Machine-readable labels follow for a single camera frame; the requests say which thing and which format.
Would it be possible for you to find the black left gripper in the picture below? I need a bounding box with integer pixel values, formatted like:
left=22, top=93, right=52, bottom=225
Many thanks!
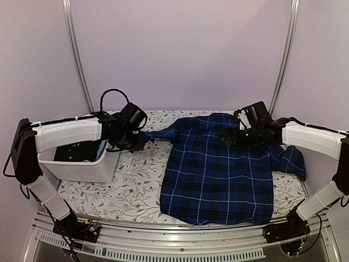
left=113, top=127, right=146, bottom=152

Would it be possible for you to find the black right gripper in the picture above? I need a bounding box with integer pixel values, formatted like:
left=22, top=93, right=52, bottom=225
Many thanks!
left=218, top=126, right=263, bottom=150

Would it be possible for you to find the blue plaid long sleeve shirt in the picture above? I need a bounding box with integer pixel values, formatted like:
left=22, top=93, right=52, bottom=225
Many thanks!
left=146, top=113, right=306, bottom=225

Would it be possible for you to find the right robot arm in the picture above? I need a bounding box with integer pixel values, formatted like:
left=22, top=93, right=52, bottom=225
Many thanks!
left=221, top=101, right=348, bottom=238

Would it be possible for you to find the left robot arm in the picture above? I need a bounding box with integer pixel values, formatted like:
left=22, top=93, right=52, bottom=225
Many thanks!
left=6, top=100, right=148, bottom=237

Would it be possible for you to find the light blue denim shirt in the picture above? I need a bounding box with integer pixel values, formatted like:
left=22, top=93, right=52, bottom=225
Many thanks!
left=95, top=140, right=107, bottom=161

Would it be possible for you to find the white plastic bin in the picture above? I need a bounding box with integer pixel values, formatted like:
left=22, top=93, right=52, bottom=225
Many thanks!
left=38, top=142, right=120, bottom=183

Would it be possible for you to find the black shirt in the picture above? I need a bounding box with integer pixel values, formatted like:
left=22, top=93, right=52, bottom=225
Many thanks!
left=54, top=140, right=101, bottom=162

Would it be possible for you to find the floral patterned table cloth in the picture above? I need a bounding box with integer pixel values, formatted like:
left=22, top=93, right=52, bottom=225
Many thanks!
left=58, top=110, right=306, bottom=225

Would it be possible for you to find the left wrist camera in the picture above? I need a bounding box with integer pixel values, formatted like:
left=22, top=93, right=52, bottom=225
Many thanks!
left=120, top=103, right=148, bottom=132

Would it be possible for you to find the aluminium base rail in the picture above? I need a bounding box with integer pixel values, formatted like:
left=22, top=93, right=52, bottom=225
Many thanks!
left=23, top=211, right=345, bottom=261

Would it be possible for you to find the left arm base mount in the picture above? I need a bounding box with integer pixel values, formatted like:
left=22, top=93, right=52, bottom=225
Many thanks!
left=53, top=214, right=101, bottom=243

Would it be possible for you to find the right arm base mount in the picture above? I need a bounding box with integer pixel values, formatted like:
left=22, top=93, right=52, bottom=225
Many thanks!
left=262, top=215, right=310, bottom=256

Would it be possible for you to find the right aluminium frame post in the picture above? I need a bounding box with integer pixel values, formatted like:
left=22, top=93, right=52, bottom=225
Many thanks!
left=269, top=0, right=300, bottom=115

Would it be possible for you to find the aluminium frame post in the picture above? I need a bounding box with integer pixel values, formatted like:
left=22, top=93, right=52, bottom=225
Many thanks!
left=269, top=0, right=300, bottom=115
left=62, top=0, right=94, bottom=112

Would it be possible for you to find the left aluminium frame post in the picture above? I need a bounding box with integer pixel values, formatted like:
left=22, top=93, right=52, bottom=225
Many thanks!
left=62, top=0, right=94, bottom=112

